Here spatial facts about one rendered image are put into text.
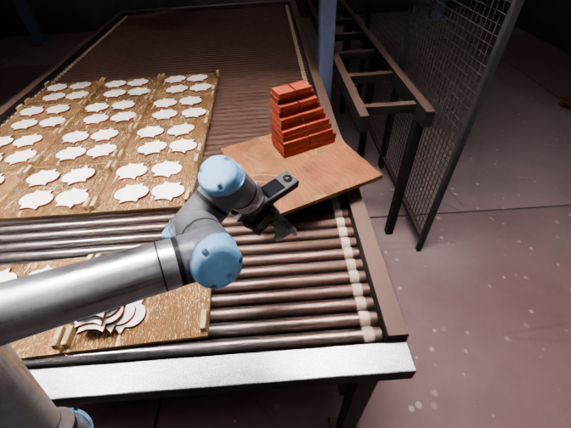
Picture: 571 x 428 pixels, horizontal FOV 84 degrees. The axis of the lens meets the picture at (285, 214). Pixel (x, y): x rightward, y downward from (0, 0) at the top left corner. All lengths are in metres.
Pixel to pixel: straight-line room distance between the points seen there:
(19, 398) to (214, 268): 0.43
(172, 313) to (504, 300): 1.98
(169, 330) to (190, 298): 0.11
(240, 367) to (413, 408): 1.17
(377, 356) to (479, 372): 1.20
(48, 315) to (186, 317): 0.61
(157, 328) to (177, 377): 0.16
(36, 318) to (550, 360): 2.26
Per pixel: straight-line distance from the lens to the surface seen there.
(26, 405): 0.77
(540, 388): 2.24
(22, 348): 1.25
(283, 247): 1.16
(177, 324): 1.05
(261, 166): 1.32
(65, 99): 2.67
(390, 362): 0.99
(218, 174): 0.56
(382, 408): 1.91
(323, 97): 2.06
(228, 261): 0.46
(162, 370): 1.03
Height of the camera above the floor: 1.82
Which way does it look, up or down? 45 degrees down
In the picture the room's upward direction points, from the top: 4 degrees counter-clockwise
